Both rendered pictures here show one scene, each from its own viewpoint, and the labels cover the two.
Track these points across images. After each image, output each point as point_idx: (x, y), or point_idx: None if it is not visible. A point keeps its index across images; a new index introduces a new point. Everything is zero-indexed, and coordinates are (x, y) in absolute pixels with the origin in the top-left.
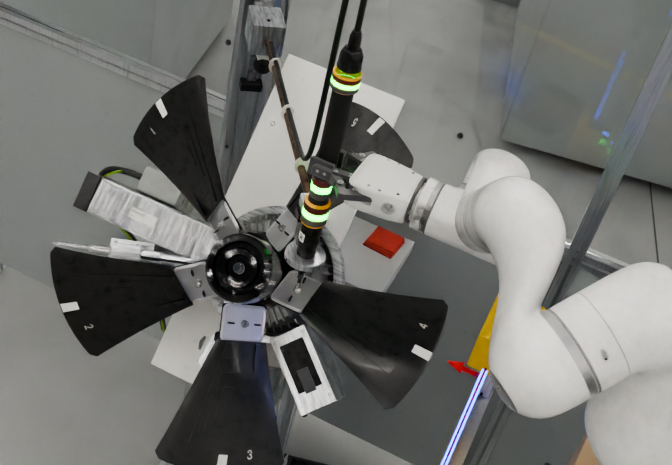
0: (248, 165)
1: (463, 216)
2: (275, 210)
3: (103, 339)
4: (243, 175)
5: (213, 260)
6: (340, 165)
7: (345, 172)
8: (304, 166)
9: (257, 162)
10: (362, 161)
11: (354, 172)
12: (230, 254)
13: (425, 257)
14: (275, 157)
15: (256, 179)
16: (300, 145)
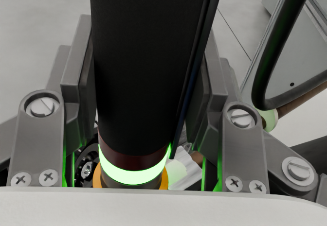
0: (293, 113)
1: None
2: None
3: None
4: (281, 118)
5: (87, 139)
6: (190, 134)
7: (46, 147)
8: (263, 122)
9: (302, 116)
10: (226, 190)
11: (52, 188)
12: (96, 147)
13: None
14: (324, 124)
15: (287, 130)
16: (298, 91)
